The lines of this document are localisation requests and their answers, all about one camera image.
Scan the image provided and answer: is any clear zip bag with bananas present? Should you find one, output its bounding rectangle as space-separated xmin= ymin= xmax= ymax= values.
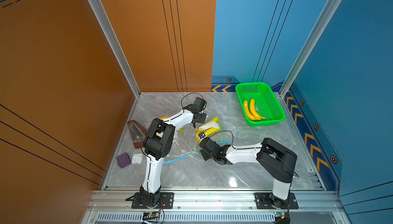
xmin=195 ymin=117 xmax=230 ymax=159

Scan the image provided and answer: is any yellow plastic banana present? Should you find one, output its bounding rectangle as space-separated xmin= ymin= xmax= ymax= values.
xmin=249 ymin=99 xmax=265 ymax=120

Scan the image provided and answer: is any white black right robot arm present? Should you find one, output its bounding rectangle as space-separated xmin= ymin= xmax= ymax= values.
xmin=199 ymin=137 xmax=297 ymax=209

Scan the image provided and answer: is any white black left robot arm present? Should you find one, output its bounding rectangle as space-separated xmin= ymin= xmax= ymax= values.
xmin=138 ymin=97 xmax=207 ymax=208

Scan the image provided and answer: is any empty clear zip bag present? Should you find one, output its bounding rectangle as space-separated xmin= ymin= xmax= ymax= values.
xmin=163 ymin=141 xmax=199 ymax=165

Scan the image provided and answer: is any green plastic perforated basket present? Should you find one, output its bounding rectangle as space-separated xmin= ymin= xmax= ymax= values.
xmin=235 ymin=82 xmax=286 ymax=127

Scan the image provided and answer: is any white earbuds case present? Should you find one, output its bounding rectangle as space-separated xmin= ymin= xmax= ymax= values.
xmin=131 ymin=153 xmax=144 ymax=165

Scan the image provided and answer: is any green circuit board left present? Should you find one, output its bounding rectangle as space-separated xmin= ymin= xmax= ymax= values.
xmin=142 ymin=212 xmax=161 ymax=222

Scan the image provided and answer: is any green circuit board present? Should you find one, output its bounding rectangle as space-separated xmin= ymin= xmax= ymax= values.
xmin=273 ymin=212 xmax=291 ymax=224
xmin=142 ymin=212 xmax=161 ymax=222

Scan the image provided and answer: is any purple small basket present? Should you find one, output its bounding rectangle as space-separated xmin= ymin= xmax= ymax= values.
xmin=116 ymin=152 xmax=132 ymax=169

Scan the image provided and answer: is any green circuit board right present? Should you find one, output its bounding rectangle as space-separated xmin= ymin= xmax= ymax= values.
xmin=273 ymin=212 xmax=291 ymax=224

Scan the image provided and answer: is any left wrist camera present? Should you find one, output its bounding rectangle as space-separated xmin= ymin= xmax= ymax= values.
xmin=193 ymin=97 xmax=207 ymax=112

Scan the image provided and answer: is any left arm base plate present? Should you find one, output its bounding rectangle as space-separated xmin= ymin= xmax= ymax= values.
xmin=132 ymin=192 xmax=175 ymax=209

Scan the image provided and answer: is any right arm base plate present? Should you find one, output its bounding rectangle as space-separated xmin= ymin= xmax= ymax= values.
xmin=254 ymin=192 xmax=299 ymax=210

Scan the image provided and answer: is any aluminium front rail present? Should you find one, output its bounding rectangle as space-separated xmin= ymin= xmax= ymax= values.
xmin=81 ymin=188 xmax=351 ymax=224

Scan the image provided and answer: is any aluminium corner post left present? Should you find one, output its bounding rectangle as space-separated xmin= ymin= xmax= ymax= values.
xmin=88 ymin=0 xmax=141 ymax=98

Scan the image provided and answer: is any aluminium corner post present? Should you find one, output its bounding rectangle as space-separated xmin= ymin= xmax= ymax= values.
xmin=88 ymin=0 xmax=141 ymax=98
xmin=278 ymin=0 xmax=342 ymax=98

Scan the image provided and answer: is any aluminium corner post right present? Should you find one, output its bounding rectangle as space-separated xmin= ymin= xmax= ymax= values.
xmin=278 ymin=0 xmax=342 ymax=98

